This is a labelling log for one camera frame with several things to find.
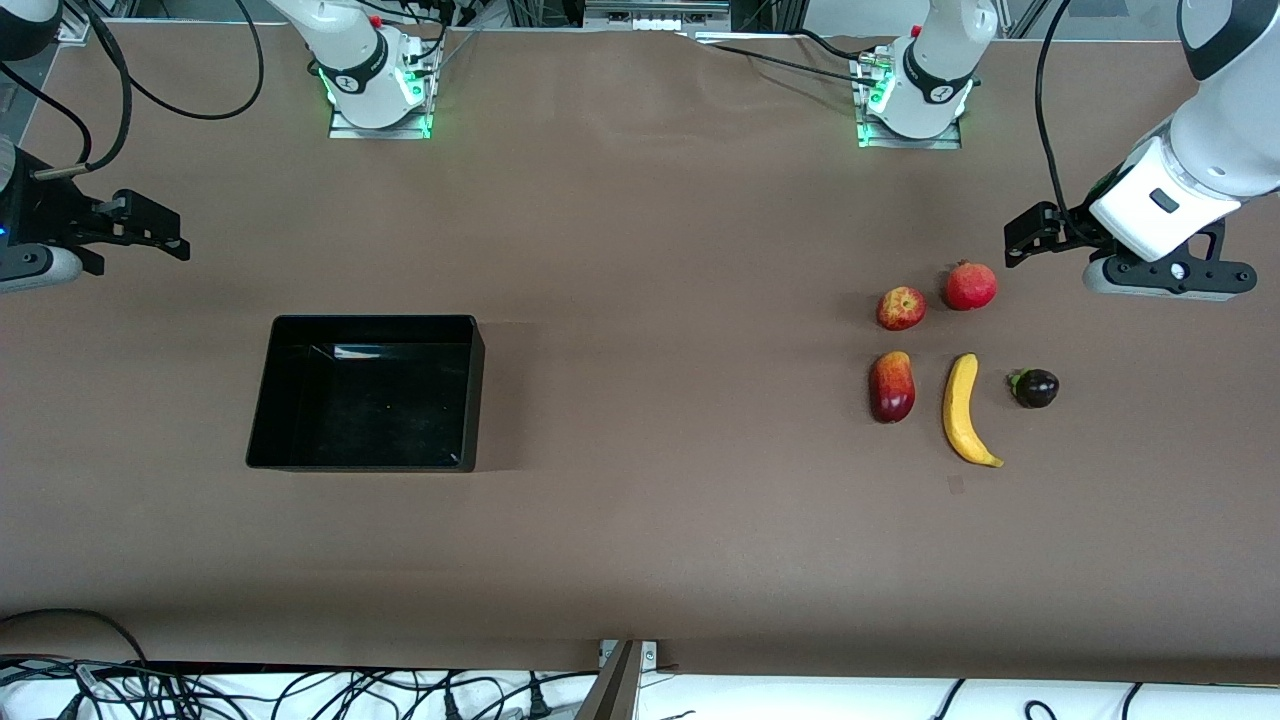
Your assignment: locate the red yellow apple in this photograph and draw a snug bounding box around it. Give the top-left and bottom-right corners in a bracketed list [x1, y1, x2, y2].
[877, 286, 927, 332]

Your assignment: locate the yellow banana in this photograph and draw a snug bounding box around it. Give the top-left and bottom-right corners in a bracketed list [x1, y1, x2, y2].
[942, 353, 1005, 469]

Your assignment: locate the black plastic box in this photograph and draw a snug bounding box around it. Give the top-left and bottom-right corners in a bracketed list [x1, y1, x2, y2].
[246, 315, 486, 473]

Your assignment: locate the red pomegranate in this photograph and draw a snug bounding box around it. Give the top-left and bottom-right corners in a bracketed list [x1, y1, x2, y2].
[943, 260, 999, 312]

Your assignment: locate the dark purple eggplant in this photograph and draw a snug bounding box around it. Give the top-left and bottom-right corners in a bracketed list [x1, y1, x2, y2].
[1008, 368, 1060, 409]

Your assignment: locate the red mango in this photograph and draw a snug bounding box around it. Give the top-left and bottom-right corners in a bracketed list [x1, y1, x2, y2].
[869, 351, 916, 424]

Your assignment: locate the grey power strip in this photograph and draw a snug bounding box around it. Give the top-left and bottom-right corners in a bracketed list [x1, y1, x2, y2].
[585, 0, 733, 32]

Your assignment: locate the brown table cover sheet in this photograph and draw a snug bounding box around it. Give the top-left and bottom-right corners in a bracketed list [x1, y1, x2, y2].
[0, 20, 1280, 687]

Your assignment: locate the dark aluminium bar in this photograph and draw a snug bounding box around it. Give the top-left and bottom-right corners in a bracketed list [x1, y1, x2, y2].
[574, 640, 643, 720]

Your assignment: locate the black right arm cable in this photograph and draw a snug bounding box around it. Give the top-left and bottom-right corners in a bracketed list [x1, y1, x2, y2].
[0, 0, 266, 182]

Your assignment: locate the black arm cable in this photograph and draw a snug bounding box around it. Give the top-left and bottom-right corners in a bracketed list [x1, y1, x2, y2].
[1034, 0, 1086, 226]
[0, 0, 266, 182]

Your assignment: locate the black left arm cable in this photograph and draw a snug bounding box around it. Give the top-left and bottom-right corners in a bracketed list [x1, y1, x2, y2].
[1034, 0, 1086, 226]

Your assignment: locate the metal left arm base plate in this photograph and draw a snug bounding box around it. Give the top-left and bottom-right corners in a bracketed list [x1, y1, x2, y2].
[857, 50, 963, 151]

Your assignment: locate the black table cable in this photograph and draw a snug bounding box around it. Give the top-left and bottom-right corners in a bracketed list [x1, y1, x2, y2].
[795, 28, 893, 63]
[712, 43, 883, 89]

